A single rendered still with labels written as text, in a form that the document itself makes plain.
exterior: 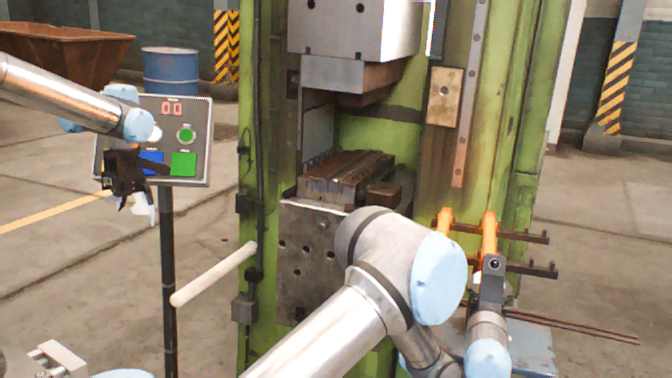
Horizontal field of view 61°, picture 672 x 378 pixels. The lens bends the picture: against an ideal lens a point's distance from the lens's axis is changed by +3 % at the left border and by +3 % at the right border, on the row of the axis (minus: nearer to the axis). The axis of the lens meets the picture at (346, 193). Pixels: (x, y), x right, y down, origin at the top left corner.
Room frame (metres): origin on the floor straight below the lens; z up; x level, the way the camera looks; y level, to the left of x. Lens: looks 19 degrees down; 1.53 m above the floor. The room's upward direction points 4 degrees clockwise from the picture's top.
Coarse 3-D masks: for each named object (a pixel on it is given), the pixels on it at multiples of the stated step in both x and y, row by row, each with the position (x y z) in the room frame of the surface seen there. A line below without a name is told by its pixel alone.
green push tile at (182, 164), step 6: (174, 156) 1.68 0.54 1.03; (180, 156) 1.68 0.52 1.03; (186, 156) 1.68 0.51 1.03; (192, 156) 1.68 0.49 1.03; (174, 162) 1.67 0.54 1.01; (180, 162) 1.67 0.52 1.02; (186, 162) 1.67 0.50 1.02; (192, 162) 1.67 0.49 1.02; (174, 168) 1.66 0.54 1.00; (180, 168) 1.66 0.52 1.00; (186, 168) 1.66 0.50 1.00; (192, 168) 1.66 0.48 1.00; (174, 174) 1.65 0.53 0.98; (180, 174) 1.65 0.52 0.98; (186, 174) 1.65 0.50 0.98; (192, 174) 1.66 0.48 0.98
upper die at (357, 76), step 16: (304, 64) 1.71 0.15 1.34; (320, 64) 1.69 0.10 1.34; (336, 64) 1.67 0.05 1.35; (352, 64) 1.65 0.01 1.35; (368, 64) 1.68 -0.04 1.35; (384, 64) 1.82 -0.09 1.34; (400, 64) 1.99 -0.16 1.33; (304, 80) 1.71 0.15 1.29; (320, 80) 1.69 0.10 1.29; (336, 80) 1.67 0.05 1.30; (352, 80) 1.65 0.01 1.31; (368, 80) 1.69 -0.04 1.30; (384, 80) 1.83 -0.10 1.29
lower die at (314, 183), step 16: (336, 160) 1.94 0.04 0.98; (352, 160) 1.88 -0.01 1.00; (368, 160) 1.90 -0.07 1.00; (304, 176) 1.72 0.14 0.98; (320, 176) 1.71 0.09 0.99; (368, 176) 1.75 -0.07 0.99; (304, 192) 1.70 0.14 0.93; (320, 192) 1.68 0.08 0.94; (336, 192) 1.66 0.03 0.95; (352, 192) 1.64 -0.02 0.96
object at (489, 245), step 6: (486, 216) 1.47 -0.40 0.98; (492, 216) 1.47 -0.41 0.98; (486, 222) 1.42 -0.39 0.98; (492, 222) 1.43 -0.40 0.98; (486, 228) 1.38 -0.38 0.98; (492, 228) 1.38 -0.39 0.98; (486, 234) 1.34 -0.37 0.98; (492, 234) 1.34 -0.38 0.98; (486, 240) 1.30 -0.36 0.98; (492, 240) 1.30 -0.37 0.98; (486, 246) 1.26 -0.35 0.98; (492, 246) 1.26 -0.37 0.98; (486, 252) 1.23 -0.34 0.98; (492, 252) 1.23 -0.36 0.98; (480, 264) 1.16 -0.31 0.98; (480, 270) 1.16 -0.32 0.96
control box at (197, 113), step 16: (144, 96) 1.77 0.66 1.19; (160, 96) 1.78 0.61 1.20; (176, 96) 1.78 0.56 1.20; (160, 112) 1.75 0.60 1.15; (176, 112) 1.75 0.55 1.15; (192, 112) 1.76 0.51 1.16; (208, 112) 1.77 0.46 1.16; (160, 128) 1.72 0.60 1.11; (176, 128) 1.73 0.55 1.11; (192, 128) 1.74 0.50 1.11; (208, 128) 1.74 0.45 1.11; (96, 144) 1.68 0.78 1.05; (144, 144) 1.69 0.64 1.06; (160, 144) 1.70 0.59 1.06; (176, 144) 1.70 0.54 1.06; (192, 144) 1.71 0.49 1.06; (208, 144) 1.72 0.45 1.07; (96, 160) 1.66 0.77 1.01; (208, 160) 1.71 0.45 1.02; (96, 176) 1.63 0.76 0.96; (160, 176) 1.65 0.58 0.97; (176, 176) 1.65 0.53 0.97; (208, 176) 1.70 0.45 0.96
